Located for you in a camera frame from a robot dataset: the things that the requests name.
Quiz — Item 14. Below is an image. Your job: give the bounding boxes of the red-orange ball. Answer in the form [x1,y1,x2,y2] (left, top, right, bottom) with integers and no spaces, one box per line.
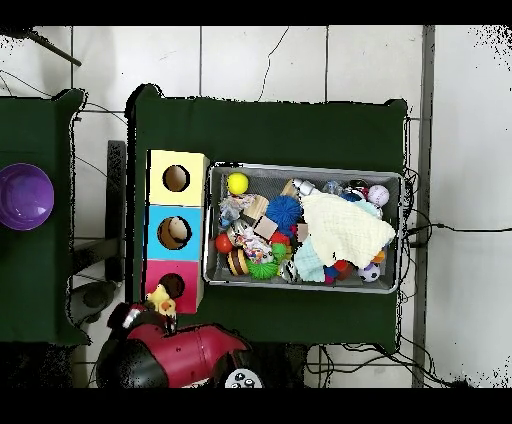
[214,233,235,256]

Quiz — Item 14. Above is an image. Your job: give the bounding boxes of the wooden three-hole sorting box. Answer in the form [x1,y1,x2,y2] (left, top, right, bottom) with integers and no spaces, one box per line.
[141,149,211,315]

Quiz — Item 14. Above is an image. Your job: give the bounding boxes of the black tripod leg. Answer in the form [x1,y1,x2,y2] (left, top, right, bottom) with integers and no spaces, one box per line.
[0,25,83,67]

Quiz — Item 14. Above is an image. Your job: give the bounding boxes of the brown striped burger toy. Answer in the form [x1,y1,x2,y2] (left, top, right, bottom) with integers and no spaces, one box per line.
[226,247,250,277]

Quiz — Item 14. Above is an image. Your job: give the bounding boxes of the dark green tablecloth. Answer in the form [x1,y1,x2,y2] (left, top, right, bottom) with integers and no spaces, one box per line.
[0,88,93,347]
[124,82,409,353]

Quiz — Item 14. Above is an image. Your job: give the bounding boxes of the cream muslin cloth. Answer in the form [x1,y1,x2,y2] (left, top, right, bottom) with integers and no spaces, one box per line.
[298,188,397,270]

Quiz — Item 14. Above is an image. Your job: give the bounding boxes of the small soccer ball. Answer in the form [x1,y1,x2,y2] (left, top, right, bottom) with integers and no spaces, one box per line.
[356,262,381,284]

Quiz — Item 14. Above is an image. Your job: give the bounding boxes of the yellow ball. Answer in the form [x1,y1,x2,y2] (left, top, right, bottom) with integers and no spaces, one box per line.
[226,172,250,196]

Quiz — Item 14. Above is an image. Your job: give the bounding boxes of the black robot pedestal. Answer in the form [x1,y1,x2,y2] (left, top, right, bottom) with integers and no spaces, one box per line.
[261,342,310,388]

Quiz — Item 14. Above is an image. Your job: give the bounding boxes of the black power cable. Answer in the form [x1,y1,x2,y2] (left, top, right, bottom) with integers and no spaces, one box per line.
[403,222,512,237]

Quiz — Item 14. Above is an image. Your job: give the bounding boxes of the purple round disc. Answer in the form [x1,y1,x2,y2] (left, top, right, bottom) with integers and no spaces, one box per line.
[0,162,56,232]

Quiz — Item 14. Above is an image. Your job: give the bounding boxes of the silver plastic toy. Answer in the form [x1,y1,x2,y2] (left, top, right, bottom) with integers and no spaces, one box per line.
[291,178,317,196]

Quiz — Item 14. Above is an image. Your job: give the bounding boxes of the blue spiky ball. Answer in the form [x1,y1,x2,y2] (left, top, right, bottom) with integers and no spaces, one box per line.
[264,194,302,235]

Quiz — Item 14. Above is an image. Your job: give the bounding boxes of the white baseball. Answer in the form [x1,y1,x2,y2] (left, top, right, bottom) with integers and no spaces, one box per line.
[366,184,391,208]

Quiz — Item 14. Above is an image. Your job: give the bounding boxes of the shallow clear mesh bin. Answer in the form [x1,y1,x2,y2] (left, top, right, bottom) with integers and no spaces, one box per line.
[202,161,404,295]

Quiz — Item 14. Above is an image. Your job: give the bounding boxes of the yellow duck plush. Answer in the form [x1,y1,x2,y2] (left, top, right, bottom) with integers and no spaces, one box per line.
[145,282,178,318]

